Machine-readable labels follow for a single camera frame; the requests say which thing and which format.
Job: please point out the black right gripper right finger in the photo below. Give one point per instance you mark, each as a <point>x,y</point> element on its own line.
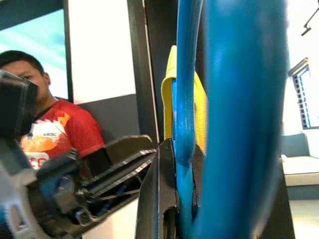
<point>199,179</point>

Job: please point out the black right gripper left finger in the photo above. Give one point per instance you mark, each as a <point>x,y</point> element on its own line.
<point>159,186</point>

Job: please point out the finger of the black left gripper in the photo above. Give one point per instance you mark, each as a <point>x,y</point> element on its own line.
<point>119,152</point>
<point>124,174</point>

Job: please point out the yellow mesh shirt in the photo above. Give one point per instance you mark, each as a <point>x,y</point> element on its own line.
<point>167,112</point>

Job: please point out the blue plastic clothes hanger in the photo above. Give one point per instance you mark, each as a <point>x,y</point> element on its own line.
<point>236,99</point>

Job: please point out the person in red shirt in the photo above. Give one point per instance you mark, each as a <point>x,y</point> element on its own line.
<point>69,124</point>

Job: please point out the grey sofa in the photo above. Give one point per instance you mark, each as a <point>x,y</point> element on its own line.
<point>301,169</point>

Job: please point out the window with blinds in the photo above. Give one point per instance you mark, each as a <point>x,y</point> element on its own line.
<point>302,99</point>

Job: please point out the black ceiling track light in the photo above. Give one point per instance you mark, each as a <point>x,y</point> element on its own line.
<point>307,27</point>

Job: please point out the large wall screen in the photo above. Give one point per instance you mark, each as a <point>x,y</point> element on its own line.
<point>37,32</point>

